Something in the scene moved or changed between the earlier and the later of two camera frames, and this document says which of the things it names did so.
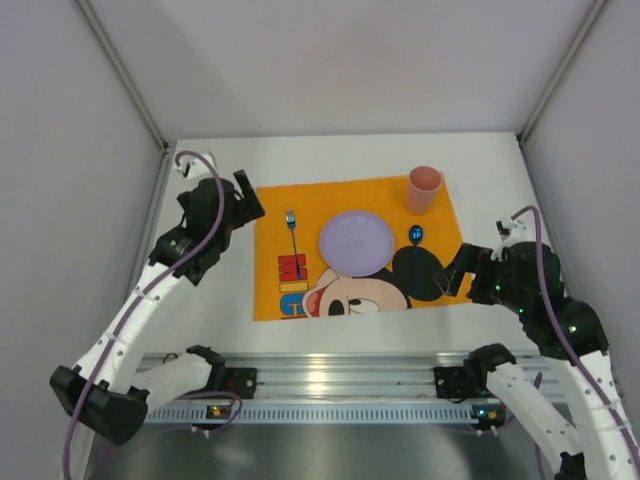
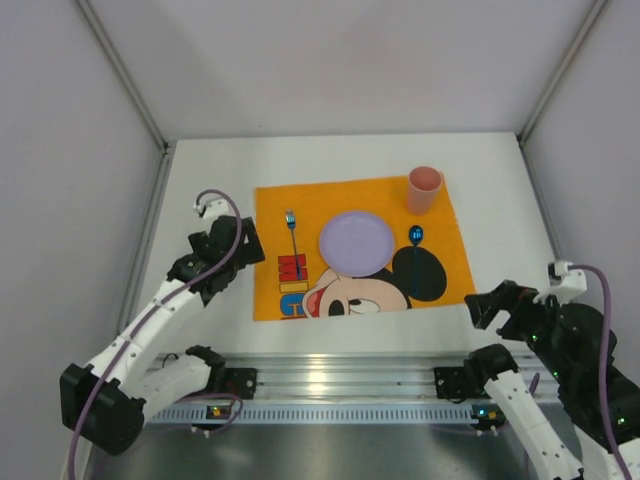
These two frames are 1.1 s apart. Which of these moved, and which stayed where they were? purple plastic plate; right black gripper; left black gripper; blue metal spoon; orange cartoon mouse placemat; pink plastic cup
Moved: right black gripper; left black gripper
Stayed: purple plastic plate; orange cartoon mouse placemat; pink plastic cup; blue metal spoon
